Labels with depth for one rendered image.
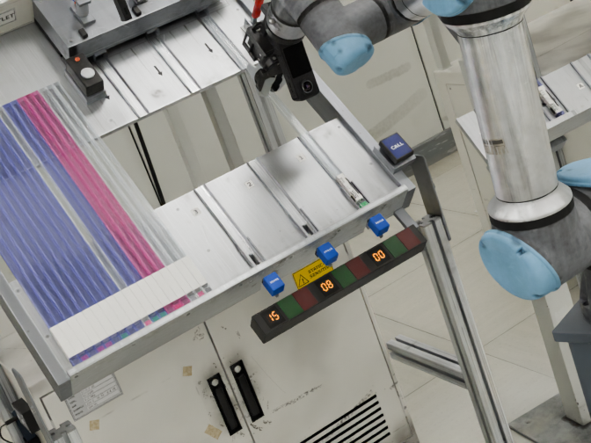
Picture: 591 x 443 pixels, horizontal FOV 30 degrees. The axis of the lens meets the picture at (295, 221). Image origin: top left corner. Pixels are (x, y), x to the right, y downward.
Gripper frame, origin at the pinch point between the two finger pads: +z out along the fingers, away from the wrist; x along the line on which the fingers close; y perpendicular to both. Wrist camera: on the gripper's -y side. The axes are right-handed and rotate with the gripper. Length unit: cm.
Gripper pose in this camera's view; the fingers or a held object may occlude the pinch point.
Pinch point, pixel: (270, 92)
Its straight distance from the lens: 202.2
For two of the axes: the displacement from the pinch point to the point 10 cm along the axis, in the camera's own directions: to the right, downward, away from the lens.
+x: -8.1, 4.4, -3.9
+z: -2.1, 4.0, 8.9
